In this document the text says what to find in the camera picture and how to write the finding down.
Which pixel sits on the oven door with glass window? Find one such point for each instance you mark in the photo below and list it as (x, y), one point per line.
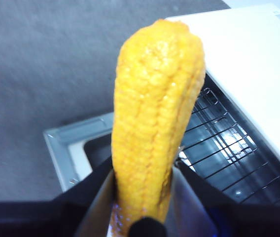
(63, 140)

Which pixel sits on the yellow corn cob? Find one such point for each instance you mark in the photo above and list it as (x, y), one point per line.
(154, 111)

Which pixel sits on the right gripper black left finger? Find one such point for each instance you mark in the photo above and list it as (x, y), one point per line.
(44, 217)

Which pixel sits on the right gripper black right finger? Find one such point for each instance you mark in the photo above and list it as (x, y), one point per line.
(253, 219)

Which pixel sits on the cream Toshiba toaster oven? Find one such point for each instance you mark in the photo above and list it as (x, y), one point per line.
(253, 61)

